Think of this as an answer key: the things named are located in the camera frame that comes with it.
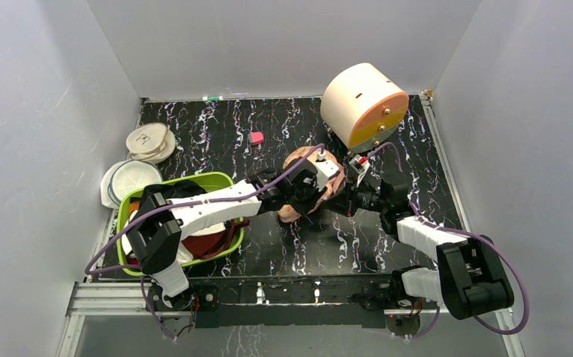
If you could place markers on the small pink block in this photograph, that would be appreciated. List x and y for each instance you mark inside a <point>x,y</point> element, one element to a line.
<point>256,138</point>

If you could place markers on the white round mesh bag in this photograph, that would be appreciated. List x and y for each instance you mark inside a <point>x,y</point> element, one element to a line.
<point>125,177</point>

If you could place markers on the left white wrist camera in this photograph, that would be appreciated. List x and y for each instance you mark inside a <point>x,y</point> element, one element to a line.
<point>327,168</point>

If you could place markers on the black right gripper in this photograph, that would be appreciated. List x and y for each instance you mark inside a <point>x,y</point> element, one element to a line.
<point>347,198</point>

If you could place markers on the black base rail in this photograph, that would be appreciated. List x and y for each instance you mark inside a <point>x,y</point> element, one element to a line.
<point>371,301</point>

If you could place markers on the small green white marker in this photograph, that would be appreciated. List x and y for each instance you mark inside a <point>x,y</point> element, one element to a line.
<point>212,98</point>

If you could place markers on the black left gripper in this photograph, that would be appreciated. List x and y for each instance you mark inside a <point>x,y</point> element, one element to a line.
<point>315,193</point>

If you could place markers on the black garment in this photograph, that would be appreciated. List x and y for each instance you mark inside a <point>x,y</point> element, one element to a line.
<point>177,190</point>

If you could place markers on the dark red bra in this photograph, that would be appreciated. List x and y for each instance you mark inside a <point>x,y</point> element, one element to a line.
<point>232,240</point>

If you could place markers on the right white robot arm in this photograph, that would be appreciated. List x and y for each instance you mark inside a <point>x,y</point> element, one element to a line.
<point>469,280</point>

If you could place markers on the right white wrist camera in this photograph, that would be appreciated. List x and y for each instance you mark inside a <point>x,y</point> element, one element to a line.
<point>358,166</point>

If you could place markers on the floral mesh laundry bag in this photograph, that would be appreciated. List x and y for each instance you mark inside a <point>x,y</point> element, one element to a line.
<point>334,187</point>

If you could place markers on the cream cylindrical drum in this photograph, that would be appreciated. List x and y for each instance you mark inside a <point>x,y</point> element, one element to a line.
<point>363,107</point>

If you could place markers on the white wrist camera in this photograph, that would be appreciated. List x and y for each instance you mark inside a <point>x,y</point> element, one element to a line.
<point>327,168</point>
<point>358,166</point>

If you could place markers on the green plastic basket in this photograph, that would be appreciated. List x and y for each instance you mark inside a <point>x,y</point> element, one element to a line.
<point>211,181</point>

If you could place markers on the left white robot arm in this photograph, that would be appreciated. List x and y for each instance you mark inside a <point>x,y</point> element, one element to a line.
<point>160,225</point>

